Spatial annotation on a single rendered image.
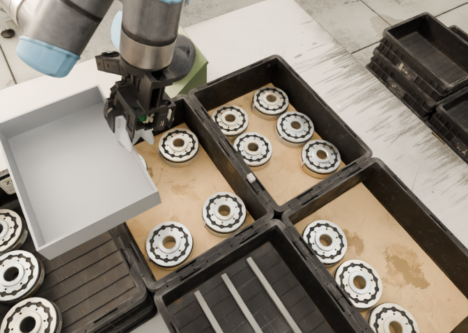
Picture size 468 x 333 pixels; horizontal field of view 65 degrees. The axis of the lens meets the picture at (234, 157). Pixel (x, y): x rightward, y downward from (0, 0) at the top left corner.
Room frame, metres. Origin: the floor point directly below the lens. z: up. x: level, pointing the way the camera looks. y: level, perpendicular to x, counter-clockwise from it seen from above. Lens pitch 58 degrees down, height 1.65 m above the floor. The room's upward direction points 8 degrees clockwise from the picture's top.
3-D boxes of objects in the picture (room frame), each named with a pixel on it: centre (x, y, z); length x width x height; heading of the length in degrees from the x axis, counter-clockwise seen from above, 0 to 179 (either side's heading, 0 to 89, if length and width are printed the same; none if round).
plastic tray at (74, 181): (0.31, 0.28, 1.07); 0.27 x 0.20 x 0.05; 38
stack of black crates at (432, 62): (1.38, -0.83, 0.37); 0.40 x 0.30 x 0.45; 38
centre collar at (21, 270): (0.14, 0.42, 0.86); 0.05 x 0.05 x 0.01
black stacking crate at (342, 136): (0.57, -0.10, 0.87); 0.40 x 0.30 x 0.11; 40
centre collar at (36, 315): (0.06, 0.35, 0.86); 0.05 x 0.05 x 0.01
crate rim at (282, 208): (0.57, -0.10, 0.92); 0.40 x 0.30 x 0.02; 40
